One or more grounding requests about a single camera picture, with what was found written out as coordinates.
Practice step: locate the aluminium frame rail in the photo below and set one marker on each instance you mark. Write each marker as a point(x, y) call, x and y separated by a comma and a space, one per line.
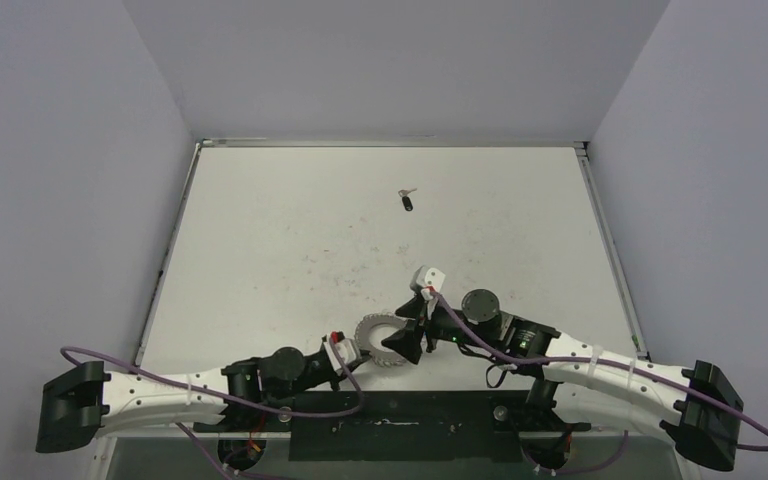
point(643, 410)

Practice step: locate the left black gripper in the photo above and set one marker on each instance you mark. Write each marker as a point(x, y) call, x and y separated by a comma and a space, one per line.
point(342, 364)

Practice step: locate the key with black tag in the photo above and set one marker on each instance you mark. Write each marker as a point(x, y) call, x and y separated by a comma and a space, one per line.
point(406, 201)

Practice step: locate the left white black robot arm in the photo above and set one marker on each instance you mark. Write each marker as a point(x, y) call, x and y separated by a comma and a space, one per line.
point(89, 401)

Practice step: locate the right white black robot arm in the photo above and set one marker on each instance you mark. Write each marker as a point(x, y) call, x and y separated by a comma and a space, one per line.
point(693, 409)

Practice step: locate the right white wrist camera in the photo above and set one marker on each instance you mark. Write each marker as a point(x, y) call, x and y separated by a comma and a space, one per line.
point(425, 283)

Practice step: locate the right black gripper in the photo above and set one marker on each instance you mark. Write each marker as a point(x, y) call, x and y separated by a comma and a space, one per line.
point(422, 332)

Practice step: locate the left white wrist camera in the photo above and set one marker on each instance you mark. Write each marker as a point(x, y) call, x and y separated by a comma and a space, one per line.
point(340, 350)

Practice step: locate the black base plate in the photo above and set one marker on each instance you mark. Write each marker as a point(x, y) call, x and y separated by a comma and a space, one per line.
point(413, 426)

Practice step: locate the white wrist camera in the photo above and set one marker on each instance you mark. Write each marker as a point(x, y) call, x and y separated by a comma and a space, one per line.
point(425, 283)
point(340, 350)

